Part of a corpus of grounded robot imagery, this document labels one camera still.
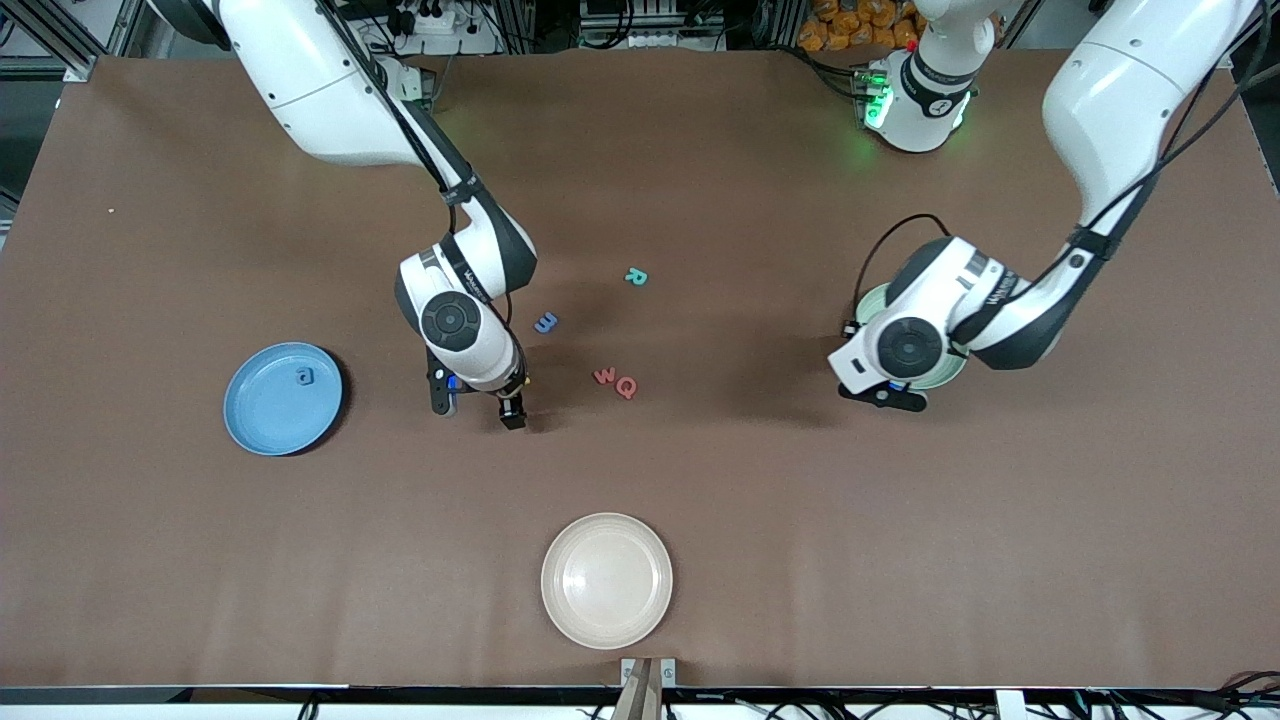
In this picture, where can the beige camera post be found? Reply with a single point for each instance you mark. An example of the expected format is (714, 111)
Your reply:
(640, 700)

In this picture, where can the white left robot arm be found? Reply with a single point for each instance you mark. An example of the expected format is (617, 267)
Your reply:
(1120, 90)

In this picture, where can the beige plate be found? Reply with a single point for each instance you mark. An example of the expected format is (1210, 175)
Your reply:
(607, 580)

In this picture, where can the metal mounting bracket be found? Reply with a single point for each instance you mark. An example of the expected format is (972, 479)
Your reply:
(668, 672)

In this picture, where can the aluminium frame profile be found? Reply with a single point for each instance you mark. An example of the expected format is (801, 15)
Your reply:
(80, 68)

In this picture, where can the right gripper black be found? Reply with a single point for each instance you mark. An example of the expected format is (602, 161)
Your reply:
(512, 407)

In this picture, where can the blue foam letter m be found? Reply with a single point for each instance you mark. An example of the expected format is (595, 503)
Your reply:
(546, 322)

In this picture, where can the orange snack packets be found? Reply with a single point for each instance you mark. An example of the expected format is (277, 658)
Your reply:
(840, 25)

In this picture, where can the pale green plate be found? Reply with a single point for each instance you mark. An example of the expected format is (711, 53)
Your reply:
(866, 305)

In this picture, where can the red lowercase letter w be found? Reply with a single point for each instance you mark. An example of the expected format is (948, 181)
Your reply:
(604, 377)

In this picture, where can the blue plate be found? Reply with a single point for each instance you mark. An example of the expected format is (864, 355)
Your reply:
(270, 420)

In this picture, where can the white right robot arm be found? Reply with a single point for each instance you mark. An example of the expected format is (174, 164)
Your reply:
(320, 100)

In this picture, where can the grey electronics rack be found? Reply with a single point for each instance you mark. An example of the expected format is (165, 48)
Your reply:
(650, 20)

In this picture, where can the red foam letter Q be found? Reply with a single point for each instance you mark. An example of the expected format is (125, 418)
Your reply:
(620, 386)

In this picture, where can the teal foam letter R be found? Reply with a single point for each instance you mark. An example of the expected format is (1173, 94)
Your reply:
(636, 277)

